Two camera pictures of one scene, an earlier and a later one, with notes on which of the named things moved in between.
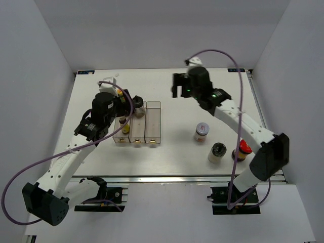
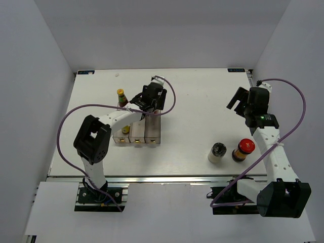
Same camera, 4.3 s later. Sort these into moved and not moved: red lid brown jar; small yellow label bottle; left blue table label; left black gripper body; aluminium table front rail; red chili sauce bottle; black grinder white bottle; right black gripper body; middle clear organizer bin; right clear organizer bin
Moved: right black gripper body; left black gripper body
Not moved: red lid brown jar; left blue table label; middle clear organizer bin; aluminium table front rail; small yellow label bottle; right clear organizer bin; red chili sauce bottle; black grinder white bottle
